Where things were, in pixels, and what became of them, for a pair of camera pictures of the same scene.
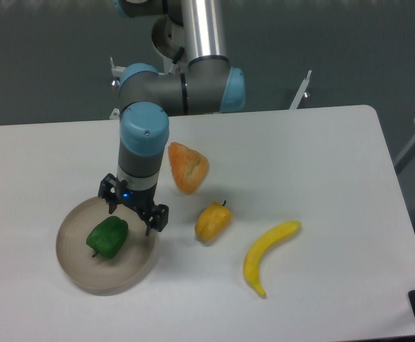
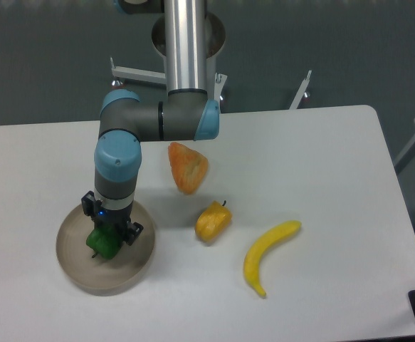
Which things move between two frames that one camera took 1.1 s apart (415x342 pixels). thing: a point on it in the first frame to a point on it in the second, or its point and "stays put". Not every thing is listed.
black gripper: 112,189 to 117,218
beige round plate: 97,275 stays put
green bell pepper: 108,236 stays put
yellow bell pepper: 213,224 stays put
